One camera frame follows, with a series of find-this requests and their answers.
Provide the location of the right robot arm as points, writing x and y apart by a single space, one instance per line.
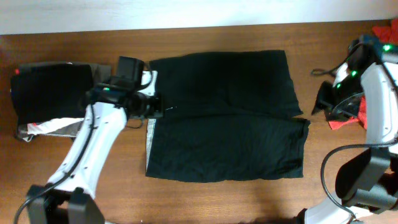
367 184

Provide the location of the folded black garment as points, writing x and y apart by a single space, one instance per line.
46 93

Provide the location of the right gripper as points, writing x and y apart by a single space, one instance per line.
339 114

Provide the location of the folded white red garment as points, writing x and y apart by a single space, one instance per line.
51 126

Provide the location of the folded grey garment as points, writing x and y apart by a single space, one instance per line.
100 73

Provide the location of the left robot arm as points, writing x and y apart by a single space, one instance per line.
69 195

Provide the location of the red t-shirt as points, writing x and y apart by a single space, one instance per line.
386 34

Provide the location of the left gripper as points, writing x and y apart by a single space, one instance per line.
157 111

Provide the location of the dark green shorts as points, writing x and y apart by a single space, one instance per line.
228 116

